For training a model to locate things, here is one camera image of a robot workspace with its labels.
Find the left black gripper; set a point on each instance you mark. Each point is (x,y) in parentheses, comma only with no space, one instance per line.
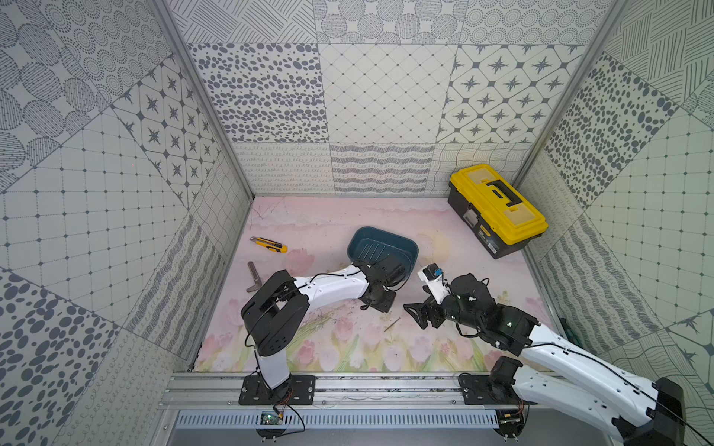
(388,270)

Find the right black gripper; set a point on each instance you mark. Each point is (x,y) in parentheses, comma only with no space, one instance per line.
(420,308)

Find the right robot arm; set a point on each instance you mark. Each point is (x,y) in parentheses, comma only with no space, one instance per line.
(541,366)

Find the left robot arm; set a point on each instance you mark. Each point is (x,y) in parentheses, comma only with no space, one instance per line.
(274,314)

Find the teal plastic storage box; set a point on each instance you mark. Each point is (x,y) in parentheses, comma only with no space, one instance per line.
(371,245)

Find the pink floral table mat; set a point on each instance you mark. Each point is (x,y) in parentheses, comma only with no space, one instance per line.
(342,337)

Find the yellow utility knife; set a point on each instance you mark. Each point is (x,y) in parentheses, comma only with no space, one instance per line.
(271,245)

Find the yellow black toolbox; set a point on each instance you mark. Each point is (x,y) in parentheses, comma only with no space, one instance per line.
(501,218)

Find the grey metal angle tool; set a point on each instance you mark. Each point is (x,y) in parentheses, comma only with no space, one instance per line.
(257,282)

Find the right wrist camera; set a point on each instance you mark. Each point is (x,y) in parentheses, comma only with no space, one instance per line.
(433,278)

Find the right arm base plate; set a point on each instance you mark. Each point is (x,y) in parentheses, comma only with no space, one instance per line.
(481,390)

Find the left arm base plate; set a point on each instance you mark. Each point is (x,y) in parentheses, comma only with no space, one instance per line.
(277,390)

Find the aluminium mounting rail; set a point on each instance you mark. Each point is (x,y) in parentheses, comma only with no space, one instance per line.
(213,391)

